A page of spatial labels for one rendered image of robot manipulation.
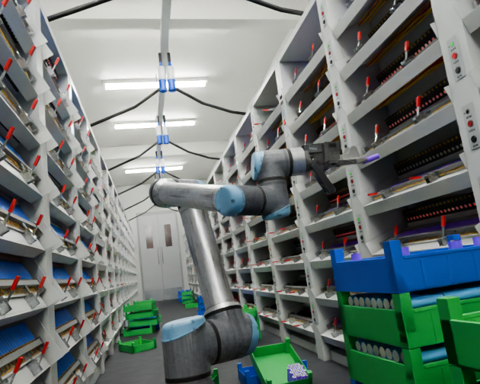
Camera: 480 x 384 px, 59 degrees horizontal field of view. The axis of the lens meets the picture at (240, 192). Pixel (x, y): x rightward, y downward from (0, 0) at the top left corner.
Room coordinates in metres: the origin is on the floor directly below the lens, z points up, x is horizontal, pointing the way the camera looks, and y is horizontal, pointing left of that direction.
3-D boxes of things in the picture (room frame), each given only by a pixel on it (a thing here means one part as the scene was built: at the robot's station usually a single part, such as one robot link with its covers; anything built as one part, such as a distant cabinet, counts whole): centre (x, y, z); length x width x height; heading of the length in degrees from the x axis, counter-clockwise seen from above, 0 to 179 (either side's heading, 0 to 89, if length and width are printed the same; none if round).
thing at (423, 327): (0.80, -0.33, 0.44); 0.30 x 0.20 x 0.08; 107
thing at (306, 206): (2.49, -0.42, 0.89); 0.20 x 0.09 x 1.77; 103
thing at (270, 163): (1.33, -0.11, 0.85); 0.12 x 0.09 x 0.10; 99
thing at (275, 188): (1.31, -0.09, 0.74); 0.12 x 0.09 x 0.12; 126
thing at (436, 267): (0.80, -0.33, 0.52); 0.30 x 0.20 x 0.08; 107
